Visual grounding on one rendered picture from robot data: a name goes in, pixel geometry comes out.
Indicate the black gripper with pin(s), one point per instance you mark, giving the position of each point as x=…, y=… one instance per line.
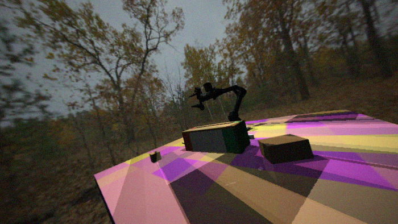
x=202, y=97

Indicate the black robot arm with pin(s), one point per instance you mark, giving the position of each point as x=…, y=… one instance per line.
x=214, y=93

